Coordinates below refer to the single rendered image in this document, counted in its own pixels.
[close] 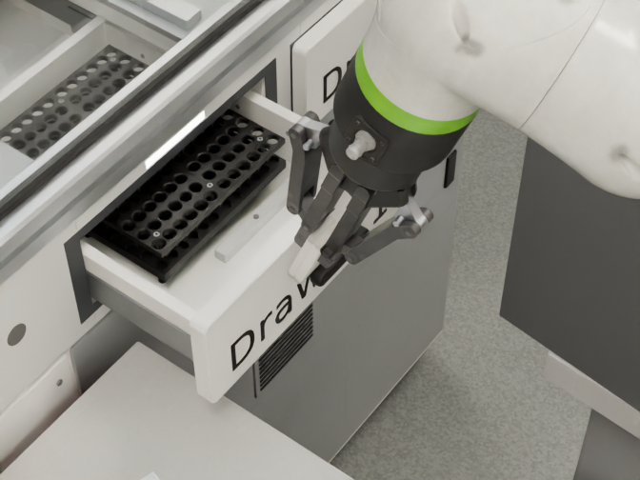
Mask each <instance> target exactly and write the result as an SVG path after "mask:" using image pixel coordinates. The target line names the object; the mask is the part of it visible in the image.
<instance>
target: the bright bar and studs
mask: <svg viewBox="0 0 640 480"><path fill-rule="evenodd" d="M288 189H289V182H288V181H285V182H284V183H283V184H282V185H281V186H280V187H279V188H278V189H277V190H276V191H275V192H274V193H273V194H272V195H271V196H269V197H268V198H267V199H266V200H265V201H264V202H263V203H262V204H261V205H260V206H259V207H258V208H257V209H256V210H255V211H254V212H253V213H252V214H251V215H250V216H249V217H248V218H247V219H245V220H244V221H243V222H242V223H241V224H240V225H239V226H238V227H237V228H236V229H235V230H234V231H233V232H232V233H231V234H230V235H229V236H228V237H227V238H226V239H225V240H224V241H223V242H221V243H220V244H219V245H218V246H217V247H216V248H215V249H214V256H215V257H216V258H217V259H219V260H221V261H222V262H224V263H227V262H228V261H229V260H231V258H232V257H233V256H234V255H235V254H236V253H237V252H238V251H240V249H242V248H243V247H244V246H245V245H246V244H247V243H248V242H249V240H251V238H252V237H253V236H254V235H255V234H256V233H257V232H258V231H260V229H262V228H263V227H264V226H265V225H266V224H267V223H268V222H269V221H270V220H271V219H272V218H273V217H274V216H275V215H276V214H277V213H278V212H279V211H280V210H281V209H282V208H284V207H285V206H286V205H287V197H288Z"/></svg>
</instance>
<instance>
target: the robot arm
mask: <svg viewBox="0 0 640 480"><path fill-rule="evenodd" d="M480 109H482V110H485V111H487V112H489V113H490V114H492V115H494V116H496V117H497V118H499V119H501V120H503V121H504V122H506V123H508V124H509V125H511V126H513V127H515V128H516V129H518V130H520V131H522V132H523V133H524V134H526V135H527V136H528V137H529V138H531V139H532V140H534V141H535V142H537V143H538V144H539V145H541V146H542V147H544V148H545V149H546V150H548V151H550V152H551V153H552V154H554V155H555V156H556V157H558V158H559V159H560V160H562V161H563V162H564V163H566V164H567V165H568V166H570V167H571V168H573V169H574V170H575V171H577V172H578V173H579V174H581V175H582V176H583V177H584V178H586V179H587V180H588V181H589V182H591V183H592V184H593V185H594V186H596V187H598V188H599V189H601V190H604V191H606V192H609V193H612V194H614V195H618V196H621V197H626V198H632V199H640V0H377V4H376V8H375V12H374V15H373V17H372V20H371V23H370V26H369V28H368V30H367V32H366V34H365V36H364V38H363V40H362V42H361V44H360V45H359V47H358V49H357V51H356V53H355V54H354V56H353V58H352V60H351V62H350V65H349V66H348V68H347V70H346V72H345V74H344V76H343V78H342V80H341V82H340V84H339V86H338V88H337V90H336V92H335V95H334V99H333V114H334V119H332V120H330V121H329V124H328V125H327V124H324V123H320V119H319V117H318V115H317V114H316V113H315V112H314V111H312V110H310V111H308V112H307V113H306V114H305V115H304V116H303V117H302V118H301V119H299V120H298V121H297V122H296V123H295V124H294V125H293V126H292V127H291V128H290V129H289V137H290V143H291V147H292V158H291V165H290V180H289V189H288V197H287V209H288V211H289V212H290V213H291V214H293V215H297V214H298V215H299V216H300V218H301V220H302V222H301V227H300V228H299V230H298V232H297V233H296V234H295V236H294V242H295V243H296V244H297V245H298V246H299V247H301V248H302V249H301V250H300V251H299V253H298V255H297V257H296V258H295V260H294V262H293V263H292V265H291V267H290V269H289V271H288V276H290V277H291V278H294V281H295V282H297V283H298V284H301V283H302V282H303V281H304V280H305V279H306V278H307V277H308V276H309V275H310V274H311V273H312V272H313V271H314V270H315V269H316V268H317V267H318V266H319V265H320V264H321V265H322V266H323V267H325V268H328V267H329V266H330V265H331V264H332V263H333V262H334V261H335V260H336V259H337V258H338V257H339V256H340V254H341V253H343V254H345V258H346V260H347V261H348V262H349V263H350V264H352V265H356V264H357V263H359V262H361V261H362V260H364V259H366V258H367V257H369V256H371V255H373V254H374V253H376V252H378V251H379V250H381V249H382V248H384V247H386V246H387V245H389V244H391V243H392V242H394V241H396V240H397V239H414V238H415V237H416V236H417V235H418V234H419V233H420V232H421V231H422V230H423V229H424V228H425V227H426V225H427V224H428V223H429V222H430V221H431V220H432V219H433V213H432V211H431V210H430V209H428V208H424V207H422V208H419V206H418V205H417V203H416V201H415V199H414V197H413V196H414V195H415V194H416V192H417V179H418V177H419V176H420V174H421V173H422V171H425V170H429V169H432V168H434V167H435V166H437V165H439V164H440V163H441V162H442V161H443V160H445V159H446V157H447V156H448V155H449V154H450V152H451V150H452V149H453V148H454V146H455V145H456V143H457V142H458V140H459V139H460V138H461V136H462V135H463V133H464V132H465V130H466V129H467V127H468V126H469V125H470V123H471V121H472V120H473V118H474V117H475V116H476V114H477V113H478V111H480ZM322 152H323V155H324V159H325V162H326V166H327V169H328V174H327V176H326V178H325V179H324V181H323V183H322V184H321V186H320V187H321V189H320V191H319V192H318V194H317V195H316V190H317V184H318V177H319V171H320V164H321V157H322ZM344 190H345V191H346V192H347V193H348V194H349V195H350V196H351V200H350V201H349V203H348V205H347V206H346V211H345V212H344V214H343V215H342V217H341V219H340V220H339V222H336V221H335V219H334V218H333V217H332V216H329V215H330V214H331V213H332V212H333V211H334V210H335V209H334V207H335V205H336V203H337V202H338V200H339V199H340V197H341V195H342V194H343V192H344ZM315 196H316V197H315ZM314 197H315V199H314ZM371 208H399V210H398V211H397V212H396V213H395V214H394V216H392V218H390V219H388V220H387V221H385V222H384V223H382V224H381V225H379V226H377V227H376V228H374V229H373V230H370V231H369V232H367V233H366V234H364V235H363V236H362V237H359V236H357V235H355V233H356V232H357V230H358V229H359V227H360V226H361V224H362V222H363V221H364V219H365V218H366V216H367V215H368V213H369V211H370V209H371ZM328 216H329V217H328ZM327 217H328V218H327ZM326 218H327V219H326Z"/></svg>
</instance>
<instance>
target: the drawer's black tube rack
mask: <svg viewBox="0 0 640 480"><path fill-rule="evenodd" d="M225 115H231V116H232V118H231V119H229V120H226V119H224V118H223V116H225ZM240 123H246V124H248V125H247V126H246V127H244V128H239V127H238V126H237V125H238V124H240ZM220 124H222V125H224V126H222V125H220ZM235 131H236V132H238V134H237V133H235ZM254 131H262V132H263V133H262V134H261V135H258V136H256V135H253V134H252V133H253V132H254ZM268 131H269V130H268V129H266V128H264V127H262V126H260V125H258V124H257V123H255V122H253V121H251V120H249V119H248V118H246V117H245V116H243V115H241V114H239V113H237V112H235V111H233V110H231V109H228V110H226V111H225V112H224V113H223V114H222V115H221V116H220V117H218V118H217V119H216V120H215V121H214V122H213V123H212V124H210V125H209V126H208V127H207V128H206V129H205V130H204V131H202V132H201V133H200V134H199V135H198V136H197V137H196V138H195V139H193V140H192V141H191V142H190V143H189V144H188V145H187V146H185V147H184V148H183V149H182V150H181V151H180V152H179V153H177V154H176V155H175V156H174V157H173V158H172V159H171V160H170V161H169V162H168V163H167V164H166V165H165V166H164V167H163V168H161V169H160V170H159V171H158V172H156V173H155V174H154V175H153V176H152V177H151V178H150V179H149V180H148V181H147V182H146V183H144V184H143V185H142V186H141V187H140V188H139V189H138V190H136V191H135V192H134V193H133V194H132V195H131V196H130V197H128V198H127V199H126V200H125V201H124V202H123V203H122V204H121V205H119V206H118V207H117V208H116V209H115V210H114V211H112V212H111V213H110V214H109V215H108V216H107V217H106V218H105V219H103V220H102V221H101V222H100V223H99V224H98V225H97V226H96V227H94V228H93V229H92V230H91V231H90V232H89V233H87V234H86V235H85V237H88V238H89V237H92V238H94V239H96V240H97V241H99V242H100V243H102V244H104V245H105V246H107V247H109V248H110V249H112V250H114V251H116V252H117V253H119V254H121V255H122V256H124V257H126V258H127V259H129V260H131V262H133V263H134V264H136V265H138V266H139V267H141V268H143V269H144V270H146V271H148V272H150V273H151V274H153V275H155V276H156V277H158V281H159V283H161V284H164V283H166V282H167V281H168V280H169V279H170V278H171V277H172V276H173V275H174V274H175V273H176V272H177V271H178V270H179V269H180V268H181V267H182V266H183V265H185V264H186V263H187V262H188V261H189V260H190V259H191V258H192V256H193V255H194V254H195V253H196V252H198V251H199V250H200V249H201V248H202V247H203V246H205V245H206V244H207V243H208V242H209V240H211V238H212V237H213V236H214V235H215V234H217V233H218V231H220V229H222V228H223V227H225V226H226V225H227V224H228V222H229V221H230V220H231V219H232V218H233V217H234V216H235V215H236V214H237V213H238V212H239V211H240V210H241V209H242V208H244V207H245V206H246V205H247V204H248V203H249V202H250V201H251V200H252V199H253V198H254V197H255V196H256V195H257V194H258V193H259V192H260V191H261V190H262V189H264V188H265V187H266V186H267V185H268V184H269V183H270V182H271V181H272V180H273V179H274V178H275V177H276V176H277V175H278V174H279V173H280V172H281V171H282V170H284V169H285V168H286V160H285V159H283V158H281V157H279V156H278V155H276V154H274V155H273V156H271V157H270V158H269V159H268V160H267V161H266V162H265V163H264V164H263V165H262V166H261V167H260V168H259V169H258V170H256V171H255V172H254V173H253V174H252V175H251V176H250V177H249V178H248V179H247V180H246V181H245V182H244V183H243V184H242V185H240V186H239V187H238V188H237V189H236V190H235V191H234V192H233V193H232V194H231V195H230V196H229V197H228V198H227V199H225V200H224V201H223V202H222V203H221V204H220V205H219V206H218V207H217V208H216V209H215V210H214V211H213V212H211V213H210V214H209V215H208V216H207V217H206V218H205V219H204V220H203V221H202V222H201V223H200V224H199V225H198V226H197V227H195V228H194V229H193V230H192V231H191V232H190V233H189V234H188V235H187V236H186V237H185V238H184V239H183V240H182V241H180V242H179V243H178V244H177V245H176V246H175V247H174V248H173V249H172V250H171V251H170V252H169V253H168V254H167V255H165V256H164V257H163V258H161V257H159V256H158V255H156V254H154V253H153V252H151V251H149V250H147V248H146V244H147V243H148V242H149V240H151V239H152V238H153V237H154V236H156V237H157V236H159V235H160V233H159V231H160V230H161V229H163V228H164V227H165V226H166V225H167V224H168V223H169V222H170V221H171V220H172V219H173V218H174V217H176V216H177V215H178V214H179V213H180V212H181V211H182V210H183V209H184V208H185V207H187V206H188V205H189V204H190V203H191V202H192V201H193V200H194V199H195V198H196V197H197V196H198V195H200V194H201V193H202V192H203V191H204V190H205V189H206V188H207V187H209V188H211V187H213V188H214V186H213V184H212V183H213V182H214V181H215V180H216V179H217V178H218V177H219V176H220V175H221V174H222V173H224V172H225V171H226V170H227V169H228V168H229V167H230V166H231V165H232V164H233V163H234V162H236V161H237V160H238V159H239V158H240V157H241V156H242V155H243V154H244V153H245V152H246V151H248V150H249V149H250V148H251V147H252V146H253V145H254V144H255V143H256V142H257V141H262V140H263V136H264V135H265V134H266V133H267V132H268ZM248 139H249V140H248ZM250 140H252V141H253V142H251V141H250ZM215 189H216V190H219V189H217V188H215ZM219 191H220V190H219ZM221 192H222V191H221ZM222 193H224V192H222ZM224 194H225V193H224Z"/></svg>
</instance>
